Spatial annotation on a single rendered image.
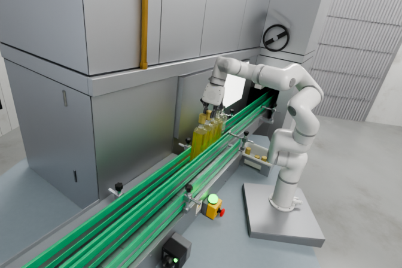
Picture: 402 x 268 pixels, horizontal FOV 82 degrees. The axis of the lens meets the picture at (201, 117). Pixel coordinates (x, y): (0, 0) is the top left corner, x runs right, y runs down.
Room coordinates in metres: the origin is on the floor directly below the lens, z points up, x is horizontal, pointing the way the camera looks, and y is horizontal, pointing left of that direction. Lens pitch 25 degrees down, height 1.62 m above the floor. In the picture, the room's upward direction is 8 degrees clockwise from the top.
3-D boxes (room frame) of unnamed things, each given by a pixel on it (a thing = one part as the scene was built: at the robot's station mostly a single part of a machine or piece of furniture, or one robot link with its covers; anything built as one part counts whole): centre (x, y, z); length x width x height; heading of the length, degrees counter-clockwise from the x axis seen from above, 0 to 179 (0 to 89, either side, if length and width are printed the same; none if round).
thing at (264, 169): (1.29, -0.38, 0.79); 0.27 x 0.17 x 0.08; 61
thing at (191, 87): (1.48, -0.10, 1.15); 0.90 x 0.03 x 0.34; 151
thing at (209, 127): (1.08, -0.04, 0.99); 0.06 x 0.06 x 0.21; 62
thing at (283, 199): (0.91, -0.47, 0.87); 0.16 x 0.13 x 0.15; 87
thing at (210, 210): (0.82, -0.11, 0.79); 0.07 x 0.07 x 0.07; 61
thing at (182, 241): (0.57, 0.02, 0.79); 0.08 x 0.08 x 0.08; 61
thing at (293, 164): (0.91, -0.44, 1.03); 0.13 x 0.10 x 0.16; 78
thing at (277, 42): (2.01, -0.52, 1.49); 0.21 x 0.05 x 0.21; 61
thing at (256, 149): (1.28, -0.40, 0.80); 0.22 x 0.17 x 0.09; 61
